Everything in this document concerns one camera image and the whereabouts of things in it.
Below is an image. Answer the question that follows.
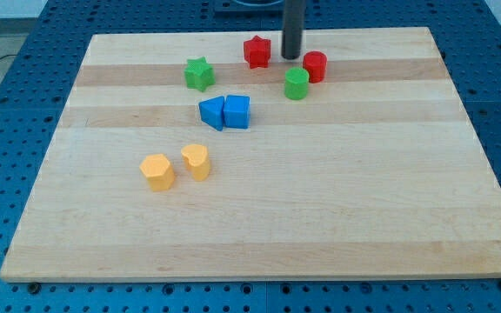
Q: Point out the red cylinder block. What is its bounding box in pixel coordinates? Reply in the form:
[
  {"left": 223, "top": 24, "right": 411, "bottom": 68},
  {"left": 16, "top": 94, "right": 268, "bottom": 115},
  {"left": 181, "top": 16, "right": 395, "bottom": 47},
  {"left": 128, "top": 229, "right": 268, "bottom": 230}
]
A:
[{"left": 303, "top": 50, "right": 328, "bottom": 83}]

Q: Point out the wooden board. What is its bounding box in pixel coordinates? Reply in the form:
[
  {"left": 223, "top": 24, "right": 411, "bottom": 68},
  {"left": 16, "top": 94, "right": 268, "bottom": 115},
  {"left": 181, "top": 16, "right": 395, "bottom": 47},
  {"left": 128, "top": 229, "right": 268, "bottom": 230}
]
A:
[{"left": 0, "top": 27, "right": 501, "bottom": 283}]

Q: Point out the blue cube block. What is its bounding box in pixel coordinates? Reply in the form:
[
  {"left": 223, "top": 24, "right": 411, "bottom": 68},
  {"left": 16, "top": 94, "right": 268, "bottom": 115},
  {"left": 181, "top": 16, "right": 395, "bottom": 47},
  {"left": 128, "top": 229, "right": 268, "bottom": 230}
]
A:
[{"left": 224, "top": 95, "right": 251, "bottom": 129}]

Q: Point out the yellow heart block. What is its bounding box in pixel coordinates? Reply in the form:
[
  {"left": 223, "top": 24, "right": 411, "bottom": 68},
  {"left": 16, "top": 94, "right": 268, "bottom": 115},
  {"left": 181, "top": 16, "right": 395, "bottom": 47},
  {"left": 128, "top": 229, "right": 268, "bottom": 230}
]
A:
[{"left": 181, "top": 143, "right": 211, "bottom": 182}]

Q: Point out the blue triangle block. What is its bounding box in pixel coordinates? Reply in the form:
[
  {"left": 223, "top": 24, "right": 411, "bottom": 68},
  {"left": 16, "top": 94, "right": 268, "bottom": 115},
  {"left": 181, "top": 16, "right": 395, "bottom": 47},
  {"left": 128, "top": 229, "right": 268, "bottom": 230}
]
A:
[{"left": 198, "top": 96, "right": 224, "bottom": 131}]

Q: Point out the green cylinder block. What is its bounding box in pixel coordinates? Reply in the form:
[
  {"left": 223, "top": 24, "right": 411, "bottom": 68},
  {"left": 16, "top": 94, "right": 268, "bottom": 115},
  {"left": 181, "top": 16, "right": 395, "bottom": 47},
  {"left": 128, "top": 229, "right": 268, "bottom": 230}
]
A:
[{"left": 284, "top": 67, "right": 310, "bottom": 100}]

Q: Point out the yellow hexagon block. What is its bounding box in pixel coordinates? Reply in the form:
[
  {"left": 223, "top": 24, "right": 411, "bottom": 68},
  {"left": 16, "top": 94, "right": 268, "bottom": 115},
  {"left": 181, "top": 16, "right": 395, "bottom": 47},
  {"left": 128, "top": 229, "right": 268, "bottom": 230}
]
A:
[{"left": 139, "top": 154, "right": 176, "bottom": 191}]

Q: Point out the green star block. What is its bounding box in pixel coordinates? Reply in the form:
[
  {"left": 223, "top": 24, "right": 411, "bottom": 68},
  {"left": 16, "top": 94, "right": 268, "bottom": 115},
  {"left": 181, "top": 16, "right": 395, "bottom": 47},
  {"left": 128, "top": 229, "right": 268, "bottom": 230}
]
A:
[{"left": 184, "top": 57, "right": 216, "bottom": 92}]

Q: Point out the red star block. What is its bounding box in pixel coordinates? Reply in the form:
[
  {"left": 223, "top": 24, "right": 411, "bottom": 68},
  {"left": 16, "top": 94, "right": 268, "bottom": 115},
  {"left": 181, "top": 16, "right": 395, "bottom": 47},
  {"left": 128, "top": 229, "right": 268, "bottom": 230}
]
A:
[{"left": 243, "top": 36, "right": 271, "bottom": 69}]

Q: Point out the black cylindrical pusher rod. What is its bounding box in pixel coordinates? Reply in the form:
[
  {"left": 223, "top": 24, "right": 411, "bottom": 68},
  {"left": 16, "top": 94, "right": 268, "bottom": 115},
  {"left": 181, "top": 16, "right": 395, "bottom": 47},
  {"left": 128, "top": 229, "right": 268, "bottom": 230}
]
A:
[{"left": 281, "top": 0, "right": 306, "bottom": 60}]

